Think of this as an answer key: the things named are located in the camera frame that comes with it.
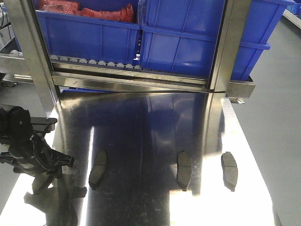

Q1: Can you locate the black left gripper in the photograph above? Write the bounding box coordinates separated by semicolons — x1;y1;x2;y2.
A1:
0;105;75;195

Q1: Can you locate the brake pad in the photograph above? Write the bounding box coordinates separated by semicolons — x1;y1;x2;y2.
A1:
88;150;108;190
221;152;238;192
176;151;191;192

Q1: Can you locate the roller conveyor track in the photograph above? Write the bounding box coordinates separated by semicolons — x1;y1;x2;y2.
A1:
49;55;142;70

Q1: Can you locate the large blue bin left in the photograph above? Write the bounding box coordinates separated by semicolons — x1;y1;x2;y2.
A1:
33;0;141;65

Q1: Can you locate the large blue bin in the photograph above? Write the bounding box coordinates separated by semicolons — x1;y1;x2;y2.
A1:
140;0;294;81
33;0;141;65

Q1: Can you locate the red mesh bag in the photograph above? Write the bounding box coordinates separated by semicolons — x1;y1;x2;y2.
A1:
38;0;134;23

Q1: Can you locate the large blue bin right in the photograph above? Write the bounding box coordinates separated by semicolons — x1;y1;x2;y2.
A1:
140;0;294;81

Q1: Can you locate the stainless steel rack frame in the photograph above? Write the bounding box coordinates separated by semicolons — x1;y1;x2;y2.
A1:
0;0;256;118

